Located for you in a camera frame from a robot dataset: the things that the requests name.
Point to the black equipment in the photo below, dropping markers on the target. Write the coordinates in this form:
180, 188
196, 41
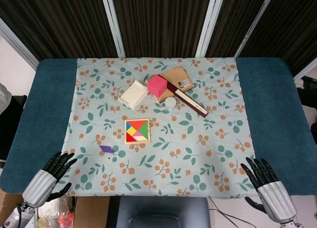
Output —
308, 89

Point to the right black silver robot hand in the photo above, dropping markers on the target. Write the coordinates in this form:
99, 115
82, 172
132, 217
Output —
276, 200

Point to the small white round lid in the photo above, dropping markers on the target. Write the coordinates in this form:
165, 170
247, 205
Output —
171, 103

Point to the blue triangle puzzle piece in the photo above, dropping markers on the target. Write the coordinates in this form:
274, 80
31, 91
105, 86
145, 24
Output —
128, 126

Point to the purple parallelogram tangram piece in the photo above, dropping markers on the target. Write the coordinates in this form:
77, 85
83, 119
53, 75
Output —
107, 148

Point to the yellow square puzzle piece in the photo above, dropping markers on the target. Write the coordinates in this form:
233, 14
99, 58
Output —
133, 131

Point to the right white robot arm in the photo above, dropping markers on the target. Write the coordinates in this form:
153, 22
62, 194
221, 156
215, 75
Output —
293, 224

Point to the dark grey chair seat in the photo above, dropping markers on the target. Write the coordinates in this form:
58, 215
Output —
161, 213

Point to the brown cardboard box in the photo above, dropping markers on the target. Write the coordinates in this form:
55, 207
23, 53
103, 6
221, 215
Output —
8, 200
91, 210

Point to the teal fabric table cover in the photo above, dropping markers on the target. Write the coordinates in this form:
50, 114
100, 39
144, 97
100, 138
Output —
49, 102

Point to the wooden tangram tray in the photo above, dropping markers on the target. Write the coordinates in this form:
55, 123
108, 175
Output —
149, 131

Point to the green triangle puzzle piece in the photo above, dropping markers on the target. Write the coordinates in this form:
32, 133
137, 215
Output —
143, 131

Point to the pink cube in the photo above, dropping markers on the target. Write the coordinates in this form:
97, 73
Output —
157, 85

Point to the dark red long box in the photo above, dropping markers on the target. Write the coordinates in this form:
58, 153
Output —
190, 102

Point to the floral leaf print tablecloth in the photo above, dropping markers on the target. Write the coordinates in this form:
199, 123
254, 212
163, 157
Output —
173, 149

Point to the pink toy block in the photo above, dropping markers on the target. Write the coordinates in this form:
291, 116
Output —
138, 135

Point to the clear plastic bag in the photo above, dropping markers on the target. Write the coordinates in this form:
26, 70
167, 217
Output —
58, 214

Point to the brown kraft spiral notebook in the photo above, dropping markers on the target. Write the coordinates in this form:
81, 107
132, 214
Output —
177, 76

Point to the black chair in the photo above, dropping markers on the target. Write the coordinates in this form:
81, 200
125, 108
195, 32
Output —
11, 129

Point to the white plastic box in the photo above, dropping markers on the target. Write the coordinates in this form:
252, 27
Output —
133, 93

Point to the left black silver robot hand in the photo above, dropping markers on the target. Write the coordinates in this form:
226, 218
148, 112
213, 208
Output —
39, 186

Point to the dark red triangle puzzle piece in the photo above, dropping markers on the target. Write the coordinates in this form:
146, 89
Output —
129, 138

